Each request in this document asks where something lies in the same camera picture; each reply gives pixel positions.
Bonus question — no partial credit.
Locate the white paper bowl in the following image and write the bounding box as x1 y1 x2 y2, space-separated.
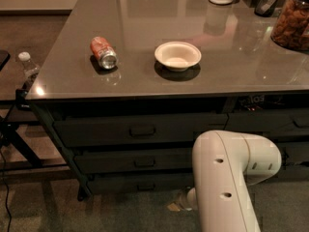
154 42 202 72

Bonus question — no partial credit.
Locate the dark drawer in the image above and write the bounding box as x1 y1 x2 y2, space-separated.
223 108 309 138
53 113 228 148
87 173 194 194
277 142 309 166
268 165 309 182
74 148 192 174

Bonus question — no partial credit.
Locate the black object on counter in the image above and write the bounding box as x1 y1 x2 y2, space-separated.
254 0 278 17

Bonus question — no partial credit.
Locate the clear water bottle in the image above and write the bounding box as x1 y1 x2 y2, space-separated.
18 51 41 90

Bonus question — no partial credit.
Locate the black cable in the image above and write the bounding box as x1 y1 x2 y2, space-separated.
0 145 14 232

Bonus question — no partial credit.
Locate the dark side table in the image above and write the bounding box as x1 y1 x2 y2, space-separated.
0 49 71 179

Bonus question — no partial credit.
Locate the dark cabinet frame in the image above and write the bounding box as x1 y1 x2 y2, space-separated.
32 94 309 198

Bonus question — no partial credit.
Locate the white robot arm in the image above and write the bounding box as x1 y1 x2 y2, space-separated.
168 130 282 232

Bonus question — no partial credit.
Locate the orange soda can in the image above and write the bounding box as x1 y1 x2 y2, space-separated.
90 37 118 70

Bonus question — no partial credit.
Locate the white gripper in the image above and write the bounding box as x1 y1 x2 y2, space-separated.
167 189 192 212

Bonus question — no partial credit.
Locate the jar of brown snacks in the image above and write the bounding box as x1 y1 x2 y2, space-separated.
271 0 309 51

